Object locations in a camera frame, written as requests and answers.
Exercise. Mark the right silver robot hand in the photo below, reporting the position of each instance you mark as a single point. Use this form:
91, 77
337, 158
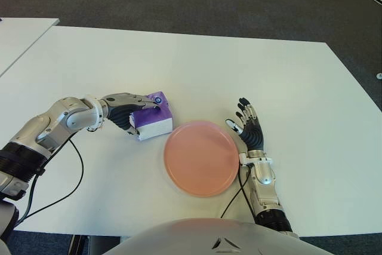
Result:
253, 137

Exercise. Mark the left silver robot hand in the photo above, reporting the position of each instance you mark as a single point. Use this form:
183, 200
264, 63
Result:
119, 102

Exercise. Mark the purple tissue paper pack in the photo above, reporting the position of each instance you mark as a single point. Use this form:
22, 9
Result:
155, 120

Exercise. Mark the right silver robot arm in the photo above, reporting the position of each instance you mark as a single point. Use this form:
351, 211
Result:
265, 189

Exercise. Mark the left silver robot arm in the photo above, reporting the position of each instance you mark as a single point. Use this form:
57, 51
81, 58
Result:
59, 120

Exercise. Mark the pink round plate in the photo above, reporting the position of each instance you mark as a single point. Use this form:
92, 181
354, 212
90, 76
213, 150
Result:
200, 159

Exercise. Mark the silver robot torso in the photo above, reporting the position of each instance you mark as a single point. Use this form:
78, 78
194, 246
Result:
194, 237

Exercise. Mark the adjacent white table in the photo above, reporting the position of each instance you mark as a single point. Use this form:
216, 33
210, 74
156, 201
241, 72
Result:
18, 37

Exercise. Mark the small white floor object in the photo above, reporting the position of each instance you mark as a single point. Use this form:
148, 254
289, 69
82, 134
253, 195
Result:
379, 76

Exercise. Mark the black table leg frame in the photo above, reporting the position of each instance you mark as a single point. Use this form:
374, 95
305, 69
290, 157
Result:
95, 246

